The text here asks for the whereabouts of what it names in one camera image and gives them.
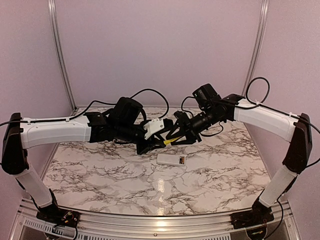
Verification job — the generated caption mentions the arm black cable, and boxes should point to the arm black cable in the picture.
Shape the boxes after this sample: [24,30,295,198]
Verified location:
[69,88,170,121]
[246,77,271,107]

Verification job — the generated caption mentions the front aluminium rail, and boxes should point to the front aluminium rail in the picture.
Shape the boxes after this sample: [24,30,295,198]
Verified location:
[9,199,301,240]

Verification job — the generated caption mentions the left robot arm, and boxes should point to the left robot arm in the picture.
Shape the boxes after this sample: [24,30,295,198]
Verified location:
[0,97,174,223]

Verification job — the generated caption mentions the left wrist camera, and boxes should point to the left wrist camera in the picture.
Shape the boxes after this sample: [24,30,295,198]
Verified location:
[143,118,165,140]

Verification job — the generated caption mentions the yellow handled screwdriver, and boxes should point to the yellow handled screwdriver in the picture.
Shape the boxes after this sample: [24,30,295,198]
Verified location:
[163,138,179,146]

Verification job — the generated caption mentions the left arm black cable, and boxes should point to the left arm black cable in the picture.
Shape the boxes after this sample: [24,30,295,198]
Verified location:
[69,88,170,121]

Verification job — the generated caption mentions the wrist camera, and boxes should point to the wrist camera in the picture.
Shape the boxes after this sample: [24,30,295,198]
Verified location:
[143,118,165,140]
[173,110,191,124]

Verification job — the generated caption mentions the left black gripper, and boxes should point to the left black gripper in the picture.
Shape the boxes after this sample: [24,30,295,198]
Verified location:
[116,119,167,155]

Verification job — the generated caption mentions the left aluminium frame post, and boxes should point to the left aluminium frame post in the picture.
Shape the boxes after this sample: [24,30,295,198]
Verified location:
[47,0,77,111]

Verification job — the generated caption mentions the white remote control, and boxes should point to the white remote control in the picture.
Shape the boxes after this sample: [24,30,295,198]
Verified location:
[156,153,186,166]

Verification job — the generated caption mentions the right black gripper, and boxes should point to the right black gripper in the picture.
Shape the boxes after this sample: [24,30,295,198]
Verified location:
[165,106,223,145]

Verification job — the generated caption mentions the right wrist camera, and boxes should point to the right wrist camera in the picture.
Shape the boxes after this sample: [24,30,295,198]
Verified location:
[173,110,191,124]

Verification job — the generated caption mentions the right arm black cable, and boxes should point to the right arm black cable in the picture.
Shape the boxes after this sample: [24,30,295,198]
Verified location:
[246,77,271,107]

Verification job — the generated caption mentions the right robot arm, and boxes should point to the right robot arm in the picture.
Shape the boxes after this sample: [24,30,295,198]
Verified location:
[166,83,313,224]

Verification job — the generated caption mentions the right aluminium frame post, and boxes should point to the right aluminium frame post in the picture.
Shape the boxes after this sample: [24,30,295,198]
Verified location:
[243,0,270,92]

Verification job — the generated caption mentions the aluminium frame post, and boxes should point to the aluminium frame post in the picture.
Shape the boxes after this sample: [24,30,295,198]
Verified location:
[243,0,270,92]
[47,0,77,111]

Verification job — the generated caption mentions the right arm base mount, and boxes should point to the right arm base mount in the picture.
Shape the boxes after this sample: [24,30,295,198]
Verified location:
[230,197,275,229]

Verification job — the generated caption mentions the battery in remote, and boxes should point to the battery in remote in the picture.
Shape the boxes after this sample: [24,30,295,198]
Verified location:
[179,155,186,165]

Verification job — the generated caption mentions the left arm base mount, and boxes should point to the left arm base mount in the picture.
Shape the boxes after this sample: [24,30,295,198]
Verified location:
[36,201,80,228]

